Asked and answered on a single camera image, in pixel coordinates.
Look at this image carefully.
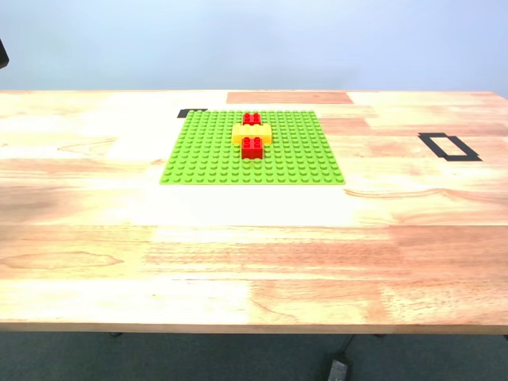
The yellow long brick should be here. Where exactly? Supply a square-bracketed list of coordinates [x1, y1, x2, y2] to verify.
[231, 122, 274, 146]

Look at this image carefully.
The green studded baseplate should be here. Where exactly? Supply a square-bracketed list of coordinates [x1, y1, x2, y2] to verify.
[159, 109, 347, 187]

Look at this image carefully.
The black tape corner mark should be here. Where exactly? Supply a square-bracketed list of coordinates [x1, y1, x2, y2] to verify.
[176, 107, 209, 119]

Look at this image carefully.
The black tape rectangle mark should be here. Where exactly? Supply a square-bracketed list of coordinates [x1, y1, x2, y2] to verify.
[418, 132, 484, 163]

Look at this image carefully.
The grey power adapter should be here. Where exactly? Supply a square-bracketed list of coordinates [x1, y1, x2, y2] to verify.
[327, 359, 350, 381]

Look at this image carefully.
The black adapter cable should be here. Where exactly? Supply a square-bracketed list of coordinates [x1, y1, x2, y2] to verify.
[338, 335, 355, 362]

